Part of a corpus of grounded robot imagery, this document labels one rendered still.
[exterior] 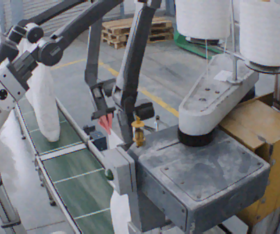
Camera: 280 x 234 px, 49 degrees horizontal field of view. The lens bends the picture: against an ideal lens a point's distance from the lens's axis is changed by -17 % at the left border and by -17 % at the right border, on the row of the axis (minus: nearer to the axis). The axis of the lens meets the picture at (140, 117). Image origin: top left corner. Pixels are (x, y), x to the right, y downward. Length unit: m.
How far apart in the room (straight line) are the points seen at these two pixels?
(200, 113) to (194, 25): 0.27
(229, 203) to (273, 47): 0.36
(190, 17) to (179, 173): 0.43
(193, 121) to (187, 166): 0.10
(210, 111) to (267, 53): 0.21
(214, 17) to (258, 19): 0.22
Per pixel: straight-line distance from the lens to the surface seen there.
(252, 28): 0.77
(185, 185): 0.69
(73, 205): 2.15
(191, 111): 0.79
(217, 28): 0.95
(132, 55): 1.13
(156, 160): 0.77
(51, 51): 0.99
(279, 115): 0.99
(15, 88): 1.00
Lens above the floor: 1.77
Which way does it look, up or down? 27 degrees down
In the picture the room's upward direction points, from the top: 4 degrees counter-clockwise
